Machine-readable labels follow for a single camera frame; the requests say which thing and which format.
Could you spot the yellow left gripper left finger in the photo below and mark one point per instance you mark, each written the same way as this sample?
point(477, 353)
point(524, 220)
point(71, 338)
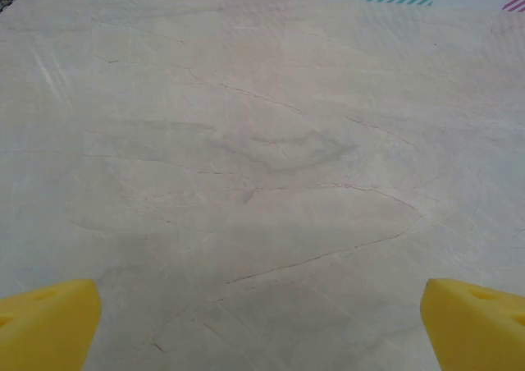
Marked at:
point(49, 326)

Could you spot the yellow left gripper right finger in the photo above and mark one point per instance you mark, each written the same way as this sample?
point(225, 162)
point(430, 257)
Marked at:
point(476, 330)

